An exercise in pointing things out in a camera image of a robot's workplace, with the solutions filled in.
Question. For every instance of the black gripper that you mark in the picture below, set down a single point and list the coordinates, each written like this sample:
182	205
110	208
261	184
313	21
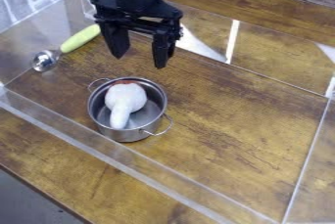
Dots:
116	20

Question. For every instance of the white red-capped toy mushroom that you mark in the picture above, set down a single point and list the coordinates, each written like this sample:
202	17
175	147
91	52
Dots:
124	98

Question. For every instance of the silver metal pot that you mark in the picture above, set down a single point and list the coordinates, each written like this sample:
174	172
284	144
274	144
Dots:
147	122

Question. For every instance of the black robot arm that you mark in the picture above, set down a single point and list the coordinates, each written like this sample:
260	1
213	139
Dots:
147	16

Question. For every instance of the green-handled metal spoon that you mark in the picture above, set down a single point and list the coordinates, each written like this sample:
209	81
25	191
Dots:
45	59

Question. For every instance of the clear acrylic enclosure wall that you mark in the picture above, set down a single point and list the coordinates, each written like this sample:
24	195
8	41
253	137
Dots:
244	151

